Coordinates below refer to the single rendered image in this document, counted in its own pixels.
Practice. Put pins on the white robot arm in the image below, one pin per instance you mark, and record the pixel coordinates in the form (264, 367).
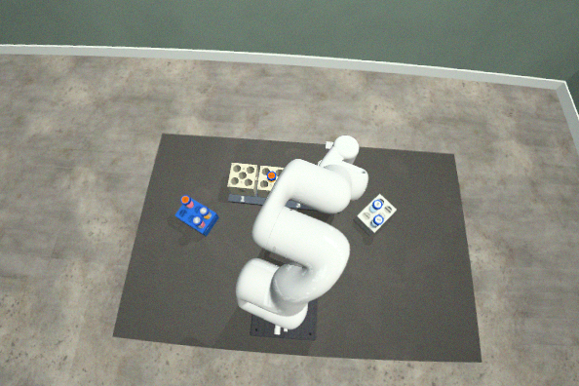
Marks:
(320, 250)

